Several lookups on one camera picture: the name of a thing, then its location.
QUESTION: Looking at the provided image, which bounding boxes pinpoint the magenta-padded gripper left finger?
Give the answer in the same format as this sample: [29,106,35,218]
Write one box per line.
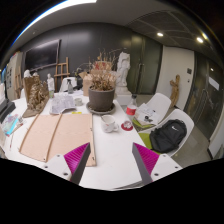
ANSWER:
[41,142,92,185]

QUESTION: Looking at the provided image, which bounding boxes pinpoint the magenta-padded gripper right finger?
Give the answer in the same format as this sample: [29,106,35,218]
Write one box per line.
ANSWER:
[131,142,183,186]

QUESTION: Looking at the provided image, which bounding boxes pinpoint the clear red-labelled drink bottle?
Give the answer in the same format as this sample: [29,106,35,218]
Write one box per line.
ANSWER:
[123,94,139,130]

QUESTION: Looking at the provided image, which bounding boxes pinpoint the green seat cushion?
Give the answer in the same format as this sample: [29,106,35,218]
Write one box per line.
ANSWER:
[138,132,158,155]
[132,118,151,130]

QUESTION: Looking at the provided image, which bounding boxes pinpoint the beige wooden-framed board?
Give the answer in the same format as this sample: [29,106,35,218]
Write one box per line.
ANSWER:
[18,113,97,168]

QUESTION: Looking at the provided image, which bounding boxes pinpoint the black backpack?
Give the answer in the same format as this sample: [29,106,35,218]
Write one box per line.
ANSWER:
[149,118,188,154]

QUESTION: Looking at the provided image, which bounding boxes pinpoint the flat round red coaster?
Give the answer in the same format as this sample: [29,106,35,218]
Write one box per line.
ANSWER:
[120,120,134,132]

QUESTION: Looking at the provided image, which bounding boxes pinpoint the pile of printed papers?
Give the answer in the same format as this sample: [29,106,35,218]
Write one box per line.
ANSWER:
[134,102,160,126]

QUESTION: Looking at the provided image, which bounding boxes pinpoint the white ceramic cup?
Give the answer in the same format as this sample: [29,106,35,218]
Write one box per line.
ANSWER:
[100,114,120,134]

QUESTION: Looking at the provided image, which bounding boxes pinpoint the grey round plant saucer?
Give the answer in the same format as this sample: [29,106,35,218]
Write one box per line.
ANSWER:
[85,101,117,116]

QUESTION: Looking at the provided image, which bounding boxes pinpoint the stack of white papers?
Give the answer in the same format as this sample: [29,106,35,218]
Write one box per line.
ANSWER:
[49,94,77,115]

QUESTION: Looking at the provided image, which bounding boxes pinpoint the dried plant in grey pot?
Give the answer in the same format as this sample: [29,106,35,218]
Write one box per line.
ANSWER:
[87,49,123,113]

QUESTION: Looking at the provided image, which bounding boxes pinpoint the teal printed booklet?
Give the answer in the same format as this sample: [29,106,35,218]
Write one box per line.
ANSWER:
[1,113,21,136]

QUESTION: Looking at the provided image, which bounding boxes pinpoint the golden carved relief sculpture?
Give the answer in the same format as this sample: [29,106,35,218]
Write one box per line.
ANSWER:
[22,74,50,119]

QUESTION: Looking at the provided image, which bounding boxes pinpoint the brown wooden figure sculpture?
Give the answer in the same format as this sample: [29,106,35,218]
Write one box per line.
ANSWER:
[169,74,181,108]

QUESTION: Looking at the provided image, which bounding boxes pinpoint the brown cardboard box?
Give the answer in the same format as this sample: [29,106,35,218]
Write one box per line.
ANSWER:
[78,60,118,98]

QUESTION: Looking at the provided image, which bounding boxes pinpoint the small white figurine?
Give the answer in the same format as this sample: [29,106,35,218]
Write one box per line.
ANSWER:
[46,73,55,98]

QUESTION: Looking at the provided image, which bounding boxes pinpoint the black flat box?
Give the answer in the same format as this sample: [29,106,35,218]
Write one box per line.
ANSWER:
[0,98,17,123]

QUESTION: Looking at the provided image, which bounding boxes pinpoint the wooden easel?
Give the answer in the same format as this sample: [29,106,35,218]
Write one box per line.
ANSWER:
[53,56,71,93]

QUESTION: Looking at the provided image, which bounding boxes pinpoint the dark double door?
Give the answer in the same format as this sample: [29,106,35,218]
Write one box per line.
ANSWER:
[128,33,164,95]

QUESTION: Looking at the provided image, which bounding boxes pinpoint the tall white robed statue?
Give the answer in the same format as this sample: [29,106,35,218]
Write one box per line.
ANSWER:
[115,51,132,88]

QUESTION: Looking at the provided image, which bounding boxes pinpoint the beige cabinet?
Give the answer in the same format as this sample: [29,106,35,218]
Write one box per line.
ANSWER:
[4,51,24,101]

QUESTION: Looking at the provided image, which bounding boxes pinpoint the recessed ceiling lights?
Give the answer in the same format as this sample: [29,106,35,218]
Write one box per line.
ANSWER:
[156,31,205,45]

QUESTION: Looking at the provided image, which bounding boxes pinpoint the large white ceiling light panel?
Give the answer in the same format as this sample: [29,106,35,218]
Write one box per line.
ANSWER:
[11,0,98,46]

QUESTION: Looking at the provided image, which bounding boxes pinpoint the white statue pedestal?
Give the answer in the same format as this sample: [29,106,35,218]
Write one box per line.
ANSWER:
[114,85,133,106]

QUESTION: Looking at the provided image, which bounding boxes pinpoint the black wall screen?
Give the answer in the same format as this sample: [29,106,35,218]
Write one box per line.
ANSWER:
[23,39,62,70]

